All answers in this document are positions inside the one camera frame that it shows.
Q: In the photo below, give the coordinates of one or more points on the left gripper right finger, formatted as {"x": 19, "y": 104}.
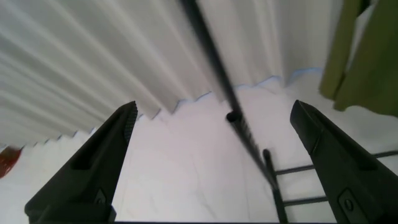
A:
{"x": 348, "y": 174}

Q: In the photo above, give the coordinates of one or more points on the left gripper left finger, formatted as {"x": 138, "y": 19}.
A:
{"x": 84, "y": 180}

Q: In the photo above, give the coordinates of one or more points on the green printed shirt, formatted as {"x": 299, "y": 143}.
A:
{"x": 370, "y": 68}

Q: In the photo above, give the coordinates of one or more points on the black clothes rack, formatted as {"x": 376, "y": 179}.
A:
{"x": 217, "y": 65}

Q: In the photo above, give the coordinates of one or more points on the red object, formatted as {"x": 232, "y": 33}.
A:
{"x": 7, "y": 158}

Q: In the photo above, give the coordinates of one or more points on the white curtain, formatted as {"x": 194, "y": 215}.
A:
{"x": 109, "y": 56}

